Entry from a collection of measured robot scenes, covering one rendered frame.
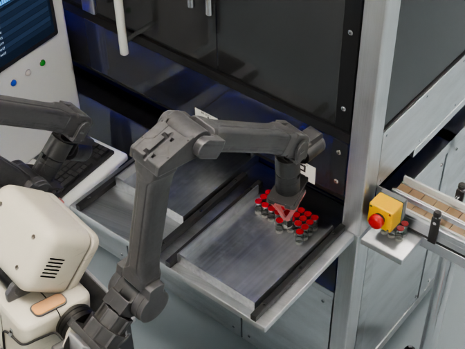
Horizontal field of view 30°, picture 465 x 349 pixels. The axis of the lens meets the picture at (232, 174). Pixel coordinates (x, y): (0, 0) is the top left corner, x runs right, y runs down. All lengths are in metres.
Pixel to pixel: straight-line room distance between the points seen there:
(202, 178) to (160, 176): 1.01
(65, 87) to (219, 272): 0.85
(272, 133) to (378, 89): 0.38
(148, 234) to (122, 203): 0.86
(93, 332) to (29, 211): 0.27
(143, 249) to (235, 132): 0.28
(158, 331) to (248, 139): 1.68
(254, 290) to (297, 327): 0.64
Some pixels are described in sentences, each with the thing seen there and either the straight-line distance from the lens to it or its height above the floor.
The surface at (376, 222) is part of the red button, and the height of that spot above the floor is 1.01.
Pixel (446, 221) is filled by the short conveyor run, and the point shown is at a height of 0.93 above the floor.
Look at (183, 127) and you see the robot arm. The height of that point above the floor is 1.62.
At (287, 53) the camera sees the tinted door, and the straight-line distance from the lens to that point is 2.18.
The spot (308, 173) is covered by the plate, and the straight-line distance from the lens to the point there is 2.35.
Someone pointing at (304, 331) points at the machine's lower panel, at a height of 0.34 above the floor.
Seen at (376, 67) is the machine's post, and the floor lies 1.44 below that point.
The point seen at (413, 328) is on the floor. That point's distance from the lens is 3.33.
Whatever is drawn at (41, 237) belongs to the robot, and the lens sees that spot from 1.73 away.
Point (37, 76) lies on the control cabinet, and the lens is 2.67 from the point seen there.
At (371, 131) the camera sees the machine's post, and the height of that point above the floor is 1.25.
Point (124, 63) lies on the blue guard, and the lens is 2.66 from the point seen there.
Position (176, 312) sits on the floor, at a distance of 3.33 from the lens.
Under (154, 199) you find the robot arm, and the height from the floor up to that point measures 1.51.
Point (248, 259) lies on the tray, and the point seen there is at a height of 0.88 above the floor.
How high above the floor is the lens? 2.60
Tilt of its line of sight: 43 degrees down
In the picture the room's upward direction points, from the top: 1 degrees counter-clockwise
